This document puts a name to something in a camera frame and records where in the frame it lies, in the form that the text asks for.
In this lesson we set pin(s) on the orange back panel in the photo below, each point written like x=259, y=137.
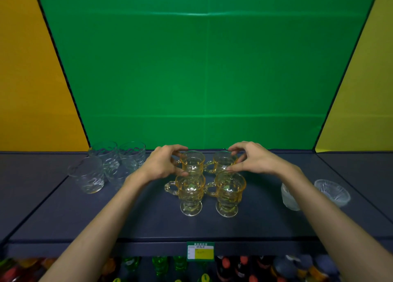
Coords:
x=30, y=76

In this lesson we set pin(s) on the green yellow price label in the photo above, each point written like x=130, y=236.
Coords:
x=200, y=251

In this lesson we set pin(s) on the green back panel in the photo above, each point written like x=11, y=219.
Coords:
x=199, y=70

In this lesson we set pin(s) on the group of amber red-capped bottles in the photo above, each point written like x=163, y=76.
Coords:
x=18, y=269

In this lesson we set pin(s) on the clear tumbler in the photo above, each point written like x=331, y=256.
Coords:
x=133, y=154
x=116, y=179
x=106, y=156
x=88, y=177

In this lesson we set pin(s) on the person's left forearm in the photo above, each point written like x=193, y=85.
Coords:
x=98, y=229

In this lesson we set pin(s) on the pale yellow back panel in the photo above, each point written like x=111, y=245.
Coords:
x=365, y=107

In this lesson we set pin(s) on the group of green soda bottles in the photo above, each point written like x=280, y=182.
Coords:
x=161, y=266

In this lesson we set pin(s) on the person's left hand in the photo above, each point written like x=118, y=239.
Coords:
x=159, y=165

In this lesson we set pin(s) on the person's right forearm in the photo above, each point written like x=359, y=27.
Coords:
x=337, y=229

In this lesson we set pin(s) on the group of dark jugs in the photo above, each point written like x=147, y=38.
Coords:
x=304, y=269

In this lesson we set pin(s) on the person's right hand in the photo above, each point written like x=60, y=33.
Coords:
x=264, y=162

